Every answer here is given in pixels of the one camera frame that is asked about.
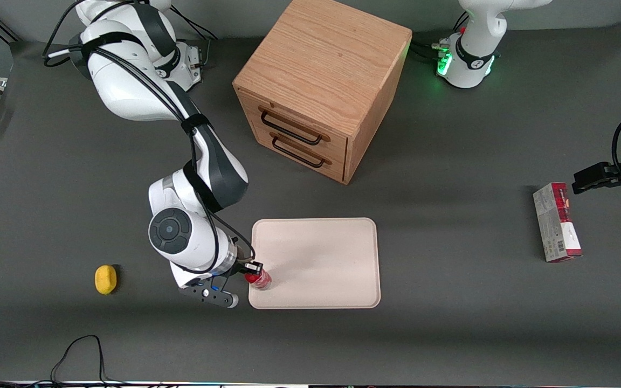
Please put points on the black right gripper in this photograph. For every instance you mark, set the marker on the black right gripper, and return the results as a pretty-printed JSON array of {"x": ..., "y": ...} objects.
[{"x": 241, "y": 264}]

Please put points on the beige plastic tray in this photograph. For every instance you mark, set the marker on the beige plastic tray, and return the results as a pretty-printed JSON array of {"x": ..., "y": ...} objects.
[{"x": 321, "y": 258}]

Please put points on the yellow lemon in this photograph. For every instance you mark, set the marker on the yellow lemon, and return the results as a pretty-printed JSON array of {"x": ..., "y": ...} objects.
[{"x": 105, "y": 279}]

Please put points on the wooden drawer cabinet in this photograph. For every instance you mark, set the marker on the wooden drawer cabinet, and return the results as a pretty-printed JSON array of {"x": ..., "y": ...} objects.
[{"x": 326, "y": 64}]

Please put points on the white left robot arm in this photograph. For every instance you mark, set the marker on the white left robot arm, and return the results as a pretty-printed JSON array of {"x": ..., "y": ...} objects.
[{"x": 475, "y": 48}]

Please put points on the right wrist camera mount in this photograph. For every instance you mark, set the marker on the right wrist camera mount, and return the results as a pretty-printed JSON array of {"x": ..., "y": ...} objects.
[{"x": 208, "y": 293}]

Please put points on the red white carton box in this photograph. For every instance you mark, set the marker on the red white carton box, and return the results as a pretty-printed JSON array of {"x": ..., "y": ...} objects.
[{"x": 556, "y": 222}]

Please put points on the red coke bottle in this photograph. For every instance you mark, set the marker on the red coke bottle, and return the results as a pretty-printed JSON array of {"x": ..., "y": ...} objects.
[{"x": 260, "y": 280}]

